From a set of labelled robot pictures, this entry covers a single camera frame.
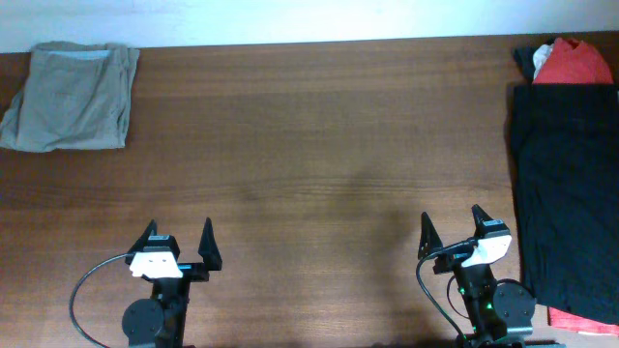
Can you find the red soccer t-shirt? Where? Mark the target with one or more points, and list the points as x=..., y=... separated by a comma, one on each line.
x=574, y=62

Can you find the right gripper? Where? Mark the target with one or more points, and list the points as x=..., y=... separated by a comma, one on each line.
x=429, y=240

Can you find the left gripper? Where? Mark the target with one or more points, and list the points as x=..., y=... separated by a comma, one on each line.
x=208, y=250

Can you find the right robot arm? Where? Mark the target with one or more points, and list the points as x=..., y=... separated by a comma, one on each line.
x=500, y=311

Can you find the dark garment at table corner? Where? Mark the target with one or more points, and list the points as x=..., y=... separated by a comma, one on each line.
x=523, y=57

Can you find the folded khaki shorts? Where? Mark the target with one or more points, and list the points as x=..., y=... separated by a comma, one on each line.
x=75, y=97

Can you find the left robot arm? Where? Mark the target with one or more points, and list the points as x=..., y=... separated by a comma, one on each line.
x=159, y=320

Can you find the black shorts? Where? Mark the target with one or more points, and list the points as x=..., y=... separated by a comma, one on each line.
x=564, y=142

